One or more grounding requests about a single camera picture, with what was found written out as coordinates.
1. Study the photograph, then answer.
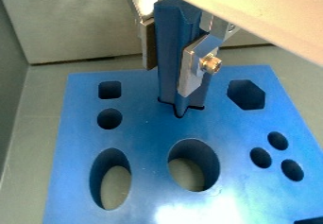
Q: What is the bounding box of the blue star-shaped peg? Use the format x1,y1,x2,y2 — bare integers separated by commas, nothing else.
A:
153,0,211,117

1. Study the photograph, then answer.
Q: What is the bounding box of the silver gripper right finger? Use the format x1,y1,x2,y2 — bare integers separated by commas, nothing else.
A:
176,11,240,97

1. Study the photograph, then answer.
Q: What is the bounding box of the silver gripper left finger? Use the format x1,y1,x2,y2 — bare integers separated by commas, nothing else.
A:
126,0,157,70

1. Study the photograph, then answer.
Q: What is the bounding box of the blue shape-sorting board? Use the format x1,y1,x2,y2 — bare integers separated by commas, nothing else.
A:
42,65,323,224

